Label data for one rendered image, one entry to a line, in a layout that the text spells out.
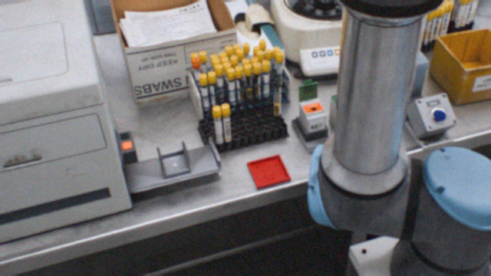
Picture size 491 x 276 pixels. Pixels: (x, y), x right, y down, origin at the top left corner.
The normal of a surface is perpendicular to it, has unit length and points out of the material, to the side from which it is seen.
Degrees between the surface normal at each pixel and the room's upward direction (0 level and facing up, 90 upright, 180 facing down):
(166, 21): 1
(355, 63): 95
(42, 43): 0
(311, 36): 90
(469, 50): 90
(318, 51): 25
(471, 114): 0
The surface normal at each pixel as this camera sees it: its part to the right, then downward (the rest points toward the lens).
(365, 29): -0.58, 0.62
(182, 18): 0.03, -0.74
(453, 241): -0.22, 0.64
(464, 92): 0.27, 0.64
